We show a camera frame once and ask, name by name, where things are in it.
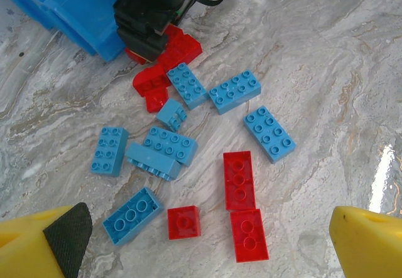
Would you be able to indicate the red rounded lego brick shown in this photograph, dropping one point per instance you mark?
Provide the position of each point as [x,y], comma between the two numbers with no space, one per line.
[149,78]

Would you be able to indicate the small blue lego brick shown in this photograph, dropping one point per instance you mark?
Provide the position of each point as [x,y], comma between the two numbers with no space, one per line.
[168,113]

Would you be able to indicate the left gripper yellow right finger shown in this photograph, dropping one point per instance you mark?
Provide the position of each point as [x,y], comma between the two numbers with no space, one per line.
[370,246]

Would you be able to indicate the blue two-by-four lego brick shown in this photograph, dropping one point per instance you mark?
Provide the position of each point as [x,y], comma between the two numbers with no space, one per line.
[133,216]
[108,151]
[150,158]
[186,85]
[270,133]
[171,143]
[235,91]

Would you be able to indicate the red two-by-three lego brick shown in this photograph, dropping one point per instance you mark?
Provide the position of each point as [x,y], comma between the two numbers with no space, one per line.
[249,235]

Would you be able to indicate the red two-by-two lego brick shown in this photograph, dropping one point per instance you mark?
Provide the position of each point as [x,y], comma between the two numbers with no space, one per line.
[183,223]

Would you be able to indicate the blue plastic bin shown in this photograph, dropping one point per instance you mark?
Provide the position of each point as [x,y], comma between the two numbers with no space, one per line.
[78,8]

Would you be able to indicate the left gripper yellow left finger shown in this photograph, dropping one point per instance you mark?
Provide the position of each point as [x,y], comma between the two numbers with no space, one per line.
[22,249]

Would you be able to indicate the large red lego piece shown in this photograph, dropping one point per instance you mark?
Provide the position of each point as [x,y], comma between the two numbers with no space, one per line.
[182,50]

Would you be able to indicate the small red lego brick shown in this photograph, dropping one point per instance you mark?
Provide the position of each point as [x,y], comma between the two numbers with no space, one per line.
[156,100]

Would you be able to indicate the red two-by-four lego brick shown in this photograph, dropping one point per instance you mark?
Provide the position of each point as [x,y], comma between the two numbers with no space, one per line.
[239,180]

